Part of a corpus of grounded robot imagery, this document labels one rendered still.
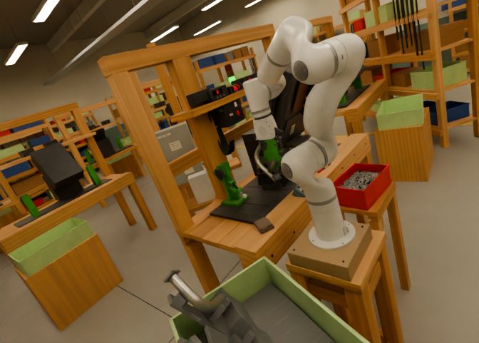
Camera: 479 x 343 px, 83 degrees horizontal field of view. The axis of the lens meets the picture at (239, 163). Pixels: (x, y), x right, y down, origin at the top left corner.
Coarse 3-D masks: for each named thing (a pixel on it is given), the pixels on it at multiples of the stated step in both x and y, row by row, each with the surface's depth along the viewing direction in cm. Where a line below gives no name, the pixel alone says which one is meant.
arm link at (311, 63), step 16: (288, 32) 79; (304, 32) 73; (272, 48) 87; (288, 48) 82; (304, 48) 69; (320, 48) 69; (304, 64) 69; (320, 64) 68; (336, 64) 71; (304, 80) 72; (320, 80) 71
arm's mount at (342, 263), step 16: (352, 224) 117; (368, 224) 113; (304, 240) 117; (368, 240) 111; (288, 256) 115; (304, 256) 109; (320, 256) 106; (336, 256) 103; (352, 256) 101; (320, 272) 107; (336, 272) 101; (352, 272) 100
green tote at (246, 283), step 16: (240, 272) 105; (256, 272) 108; (272, 272) 106; (224, 288) 102; (240, 288) 106; (256, 288) 109; (288, 288) 98; (304, 304) 91; (320, 304) 81; (176, 320) 95; (192, 320) 98; (320, 320) 85; (336, 320) 75; (176, 336) 87; (336, 336) 80; (352, 336) 71
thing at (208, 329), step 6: (210, 330) 78; (216, 330) 80; (252, 330) 84; (258, 330) 86; (192, 336) 66; (210, 336) 75; (216, 336) 77; (222, 336) 80; (228, 336) 82; (258, 336) 83; (264, 336) 86; (180, 342) 64; (186, 342) 64; (192, 342) 64; (198, 342) 65; (210, 342) 74; (216, 342) 74; (222, 342) 77; (228, 342) 79; (252, 342) 81; (258, 342) 79; (264, 342) 82; (270, 342) 85
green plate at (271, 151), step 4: (264, 140) 178; (268, 140) 176; (272, 140) 174; (268, 144) 177; (272, 144) 174; (268, 148) 177; (272, 148) 175; (276, 148) 173; (264, 152) 180; (268, 152) 178; (272, 152) 175; (276, 152) 173; (280, 152) 177; (264, 156) 181; (268, 156) 178; (272, 156) 176; (264, 160) 181; (268, 160) 179; (272, 160) 177
